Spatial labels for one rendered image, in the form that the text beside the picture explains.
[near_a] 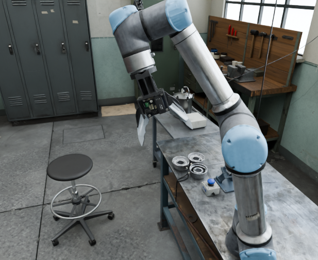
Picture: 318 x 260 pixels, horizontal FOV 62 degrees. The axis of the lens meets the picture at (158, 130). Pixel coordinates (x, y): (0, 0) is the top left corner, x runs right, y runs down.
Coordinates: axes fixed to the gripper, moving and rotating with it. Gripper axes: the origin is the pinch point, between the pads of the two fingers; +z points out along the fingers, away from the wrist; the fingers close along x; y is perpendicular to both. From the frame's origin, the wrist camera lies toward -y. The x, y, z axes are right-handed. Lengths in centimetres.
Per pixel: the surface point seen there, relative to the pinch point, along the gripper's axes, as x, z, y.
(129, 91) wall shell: -66, 14, -391
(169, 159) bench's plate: -10, 40, -87
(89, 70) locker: -96, -37, -308
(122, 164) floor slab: -76, 76, -208
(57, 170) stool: -90, 28, -102
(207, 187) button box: 7, 49, -54
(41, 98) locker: -175, -24, -302
